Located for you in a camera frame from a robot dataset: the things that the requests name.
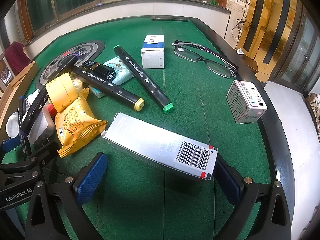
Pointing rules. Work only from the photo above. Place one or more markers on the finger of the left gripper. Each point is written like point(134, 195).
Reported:
point(9, 144)
point(25, 145)

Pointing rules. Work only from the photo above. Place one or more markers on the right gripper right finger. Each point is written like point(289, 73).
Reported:
point(272, 220)

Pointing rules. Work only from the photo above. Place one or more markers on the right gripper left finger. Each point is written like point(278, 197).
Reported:
point(44, 220)

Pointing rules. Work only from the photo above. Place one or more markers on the white pill bottle red label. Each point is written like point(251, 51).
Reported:
point(12, 125)

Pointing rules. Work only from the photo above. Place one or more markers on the white charger plug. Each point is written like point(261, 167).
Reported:
point(42, 128)

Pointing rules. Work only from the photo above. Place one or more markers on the yellow cheese cracker packet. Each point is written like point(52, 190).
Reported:
point(77, 126)

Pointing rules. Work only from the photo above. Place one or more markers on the yellow tape roll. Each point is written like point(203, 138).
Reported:
point(61, 92)

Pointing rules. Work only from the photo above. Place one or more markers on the black marker yellow cap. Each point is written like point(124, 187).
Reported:
point(108, 88)

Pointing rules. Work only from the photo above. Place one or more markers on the black Chanel lipstick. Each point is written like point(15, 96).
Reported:
point(99, 69)

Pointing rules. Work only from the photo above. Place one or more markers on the long silver barcode box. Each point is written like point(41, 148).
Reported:
point(161, 148)

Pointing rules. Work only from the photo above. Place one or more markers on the white pink medicine box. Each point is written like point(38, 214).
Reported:
point(245, 102)

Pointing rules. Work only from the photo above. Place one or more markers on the teal tissue packet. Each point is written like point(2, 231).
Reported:
point(122, 72)

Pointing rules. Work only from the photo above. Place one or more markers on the black marker green caps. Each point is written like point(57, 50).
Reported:
point(145, 80)

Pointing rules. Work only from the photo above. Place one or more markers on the white blue medicine box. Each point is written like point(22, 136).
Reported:
point(152, 52)

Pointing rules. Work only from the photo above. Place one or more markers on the red hooks plastic package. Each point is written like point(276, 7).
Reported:
point(52, 111)

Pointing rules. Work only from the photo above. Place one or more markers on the cardboard tray box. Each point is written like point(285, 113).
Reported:
point(16, 88)

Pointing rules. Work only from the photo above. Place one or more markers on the maroon cloth on chair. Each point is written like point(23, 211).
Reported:
point(16, 57)

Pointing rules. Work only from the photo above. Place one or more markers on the round tire pattern mat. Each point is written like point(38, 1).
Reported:
point(85, 51)

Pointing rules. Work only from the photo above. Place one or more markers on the yellow wooden cabinet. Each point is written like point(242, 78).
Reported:
point(266, 33)

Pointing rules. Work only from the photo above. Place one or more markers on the black frame eyeglasses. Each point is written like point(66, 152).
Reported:
point(214, 61)

